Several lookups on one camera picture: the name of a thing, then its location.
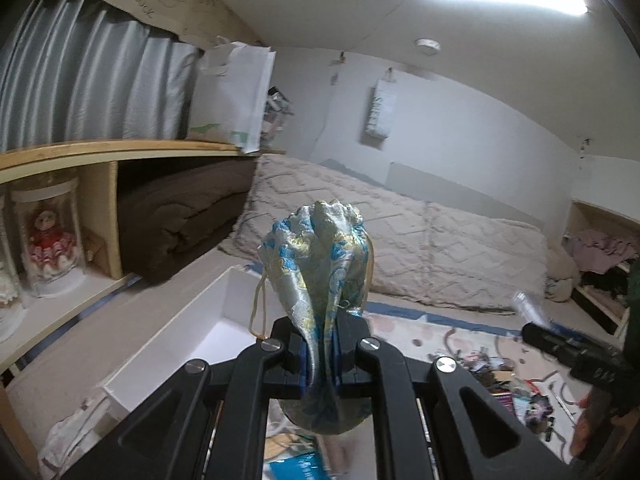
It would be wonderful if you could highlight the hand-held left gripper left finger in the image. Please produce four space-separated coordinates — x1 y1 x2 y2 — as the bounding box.
62 317 307 480

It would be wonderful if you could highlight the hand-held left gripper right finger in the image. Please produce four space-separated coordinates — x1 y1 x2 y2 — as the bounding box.
334 314 576 480

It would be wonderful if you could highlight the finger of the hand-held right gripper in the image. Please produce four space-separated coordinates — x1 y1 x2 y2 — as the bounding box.
520 321 582 369

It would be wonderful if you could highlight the clear plastic packet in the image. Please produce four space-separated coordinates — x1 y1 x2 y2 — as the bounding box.
512 289 554 334

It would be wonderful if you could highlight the blue gold brocade pouch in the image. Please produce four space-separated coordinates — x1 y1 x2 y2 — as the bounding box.
248 200 375 436

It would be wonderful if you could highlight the white cardboard box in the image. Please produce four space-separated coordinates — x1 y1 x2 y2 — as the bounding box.
97 265 283 413

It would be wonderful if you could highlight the blue foil packet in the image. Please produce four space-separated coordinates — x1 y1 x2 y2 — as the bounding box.
269 451 332 480

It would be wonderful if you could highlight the person's right hand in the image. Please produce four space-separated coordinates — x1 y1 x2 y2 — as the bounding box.
570 389 610 462

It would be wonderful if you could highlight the beige plush toy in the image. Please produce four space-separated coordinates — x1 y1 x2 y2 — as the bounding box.
542 244 582 304

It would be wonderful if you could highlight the printed blanket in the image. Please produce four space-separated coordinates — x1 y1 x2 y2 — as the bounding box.
350 304 601 480

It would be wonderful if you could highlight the beige tufted pillow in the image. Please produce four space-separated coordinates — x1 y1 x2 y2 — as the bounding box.
220 154 432 306
375 200 549 314

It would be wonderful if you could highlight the pile of pink clothes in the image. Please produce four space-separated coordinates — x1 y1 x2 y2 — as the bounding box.
569 229 640 273

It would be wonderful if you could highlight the brown folded blanket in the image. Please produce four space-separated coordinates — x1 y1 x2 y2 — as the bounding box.
116 156 262 282

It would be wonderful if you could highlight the white crumpled cloth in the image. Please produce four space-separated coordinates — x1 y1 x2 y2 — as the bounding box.
39 394 122 477

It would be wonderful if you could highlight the white hanging tissue pouch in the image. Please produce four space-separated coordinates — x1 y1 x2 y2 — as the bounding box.
362 76 399 142

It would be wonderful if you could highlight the white paper bag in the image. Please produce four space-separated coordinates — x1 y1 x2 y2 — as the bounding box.
187 41 277 155

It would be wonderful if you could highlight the red doll in clear case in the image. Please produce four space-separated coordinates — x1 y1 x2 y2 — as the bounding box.
9 174 87 300

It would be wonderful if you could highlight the wooden shelf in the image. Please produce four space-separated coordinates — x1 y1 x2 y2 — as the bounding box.
0 137 287 378

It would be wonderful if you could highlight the beige doll in clear case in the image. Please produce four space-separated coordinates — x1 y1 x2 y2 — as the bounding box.
0 194 27 343

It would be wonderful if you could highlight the grey curtain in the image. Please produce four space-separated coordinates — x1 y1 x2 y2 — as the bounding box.
0 0 202 152

